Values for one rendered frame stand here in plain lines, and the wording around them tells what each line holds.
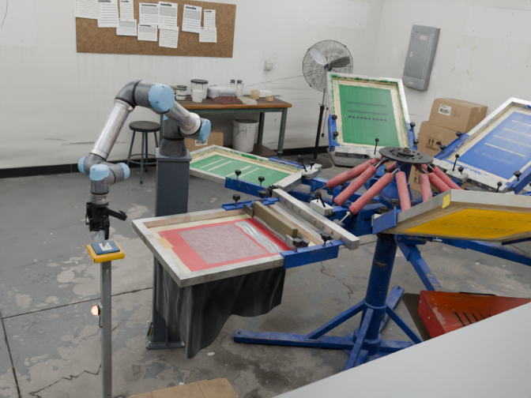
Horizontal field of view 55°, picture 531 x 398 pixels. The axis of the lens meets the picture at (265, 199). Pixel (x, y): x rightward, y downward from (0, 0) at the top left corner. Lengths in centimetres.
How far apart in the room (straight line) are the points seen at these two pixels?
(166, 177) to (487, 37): 475
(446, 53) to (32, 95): 484
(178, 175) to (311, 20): 462
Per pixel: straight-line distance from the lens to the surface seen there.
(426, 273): 252
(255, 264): 218
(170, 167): 278
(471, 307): 196
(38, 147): 600
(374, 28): 782
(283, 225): 242
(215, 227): 255
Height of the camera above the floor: 203
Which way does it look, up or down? 21 degrees down
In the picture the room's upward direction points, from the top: 6 degrees clockwise
